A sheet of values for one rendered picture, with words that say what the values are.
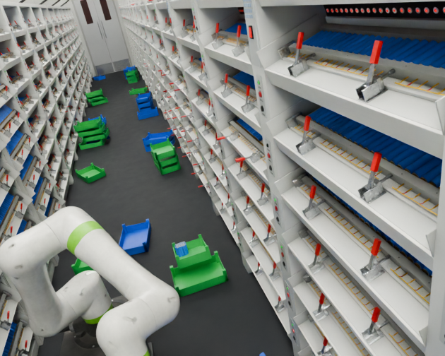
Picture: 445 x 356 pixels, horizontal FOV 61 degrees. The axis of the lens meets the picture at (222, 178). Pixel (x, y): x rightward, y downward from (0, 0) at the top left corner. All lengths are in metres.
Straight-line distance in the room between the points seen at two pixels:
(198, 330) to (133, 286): 1.01
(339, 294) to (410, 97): 0.63
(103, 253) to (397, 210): 0.79
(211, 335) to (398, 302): 1.30
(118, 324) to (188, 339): 1.08
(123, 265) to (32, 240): 0.29
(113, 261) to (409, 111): 0.84
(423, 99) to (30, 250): 1.06
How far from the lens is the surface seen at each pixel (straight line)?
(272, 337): 1.93
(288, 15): 1.06
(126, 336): 0.97
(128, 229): 2.92
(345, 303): 1.09
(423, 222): 0.70
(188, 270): 2.37
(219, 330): 2.01
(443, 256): 0.63
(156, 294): 1.03
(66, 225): 1.25
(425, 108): 0.61
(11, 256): 1.24
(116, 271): 1.11
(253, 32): 1.06
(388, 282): 0.86
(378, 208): 0.74
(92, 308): 1.63
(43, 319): 1.52
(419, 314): 0.82
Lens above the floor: 1.49
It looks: 27 degrees down
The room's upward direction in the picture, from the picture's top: 12 degrees counter-clockwise
